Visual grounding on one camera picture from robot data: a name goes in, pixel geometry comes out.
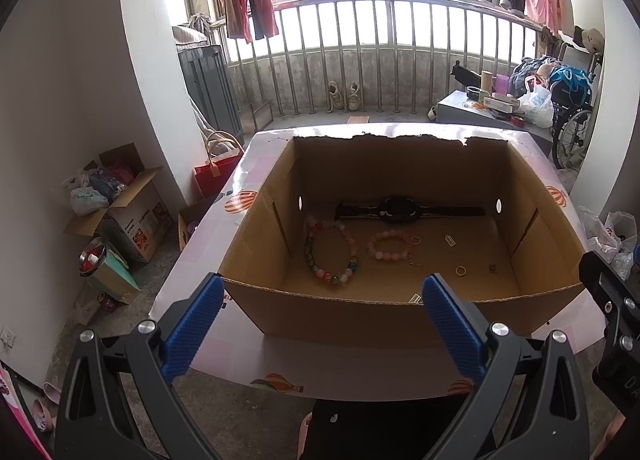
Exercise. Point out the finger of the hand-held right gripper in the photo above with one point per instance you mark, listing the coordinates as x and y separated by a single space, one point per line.
637 254
607 290

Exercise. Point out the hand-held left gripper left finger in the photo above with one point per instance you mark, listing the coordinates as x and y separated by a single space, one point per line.
195 325

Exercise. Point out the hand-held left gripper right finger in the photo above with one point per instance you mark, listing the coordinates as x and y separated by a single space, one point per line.
450 325

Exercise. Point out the gold outline charm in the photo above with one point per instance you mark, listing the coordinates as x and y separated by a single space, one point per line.
414 262

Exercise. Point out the cardboard box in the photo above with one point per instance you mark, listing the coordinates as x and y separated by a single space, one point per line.
350 320

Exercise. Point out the black wrist watch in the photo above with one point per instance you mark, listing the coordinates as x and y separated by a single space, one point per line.
400 207

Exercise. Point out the person's right hand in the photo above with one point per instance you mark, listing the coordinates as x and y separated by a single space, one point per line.
607 435

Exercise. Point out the clear plastic bag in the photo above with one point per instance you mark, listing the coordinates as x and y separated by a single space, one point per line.
620 240

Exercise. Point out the teal paper box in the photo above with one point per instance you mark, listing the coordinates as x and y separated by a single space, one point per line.
117 282

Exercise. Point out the red tin can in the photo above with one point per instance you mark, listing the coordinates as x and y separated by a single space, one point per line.
107 302

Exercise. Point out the pink balloon print tablecloth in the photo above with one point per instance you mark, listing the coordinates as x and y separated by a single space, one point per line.
300 360

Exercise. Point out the small cardboard carton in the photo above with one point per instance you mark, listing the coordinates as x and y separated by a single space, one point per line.
192 212

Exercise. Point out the open cardboard carton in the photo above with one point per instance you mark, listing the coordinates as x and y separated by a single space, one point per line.
140 225

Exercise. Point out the steel bowl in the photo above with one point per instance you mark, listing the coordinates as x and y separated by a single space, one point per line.
95 257

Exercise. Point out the dark cloth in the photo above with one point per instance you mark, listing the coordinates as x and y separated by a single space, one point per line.
380 430

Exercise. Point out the wheelchair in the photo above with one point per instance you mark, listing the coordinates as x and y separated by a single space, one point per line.
572 130

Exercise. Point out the red paper shopping bag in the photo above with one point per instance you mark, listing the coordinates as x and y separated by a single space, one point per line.
215 175

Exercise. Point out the pink slipper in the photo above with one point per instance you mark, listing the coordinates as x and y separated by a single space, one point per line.
52 392
44 417

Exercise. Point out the teal plastic bag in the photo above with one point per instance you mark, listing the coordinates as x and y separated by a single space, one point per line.
87 200

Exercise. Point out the white plastic bag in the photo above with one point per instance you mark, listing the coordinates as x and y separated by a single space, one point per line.
535 107

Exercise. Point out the blue bag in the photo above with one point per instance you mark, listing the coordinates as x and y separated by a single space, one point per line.
570 77

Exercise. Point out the pink printed board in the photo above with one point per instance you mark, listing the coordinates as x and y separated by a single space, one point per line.
11 390

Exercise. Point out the dark clothing pile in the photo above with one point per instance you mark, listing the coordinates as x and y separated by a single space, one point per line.
527 72

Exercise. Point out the grey low table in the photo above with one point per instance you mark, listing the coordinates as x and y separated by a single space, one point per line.
460 112

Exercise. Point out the purple box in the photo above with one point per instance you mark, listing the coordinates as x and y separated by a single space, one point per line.
501 85

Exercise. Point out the beige hat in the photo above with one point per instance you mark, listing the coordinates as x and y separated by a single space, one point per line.
592 40

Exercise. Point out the cardboard tube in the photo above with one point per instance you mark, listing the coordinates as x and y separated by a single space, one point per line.
486 81

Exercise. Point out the grey metal cabinet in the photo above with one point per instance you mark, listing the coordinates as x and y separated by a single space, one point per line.
210 85

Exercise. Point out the white sneaker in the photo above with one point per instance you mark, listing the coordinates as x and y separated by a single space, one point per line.
336 97
354 97

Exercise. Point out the black desk object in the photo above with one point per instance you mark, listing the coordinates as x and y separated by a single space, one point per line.
465 75

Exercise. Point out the metal balcony railing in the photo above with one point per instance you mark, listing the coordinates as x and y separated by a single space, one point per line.
350 55

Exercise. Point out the white folded bedding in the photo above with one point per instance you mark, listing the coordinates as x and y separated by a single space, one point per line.
192 35

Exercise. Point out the white wall socket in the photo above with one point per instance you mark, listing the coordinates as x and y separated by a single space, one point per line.
7 337

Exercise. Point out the small dark frame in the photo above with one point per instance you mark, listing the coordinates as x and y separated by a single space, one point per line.
260 116

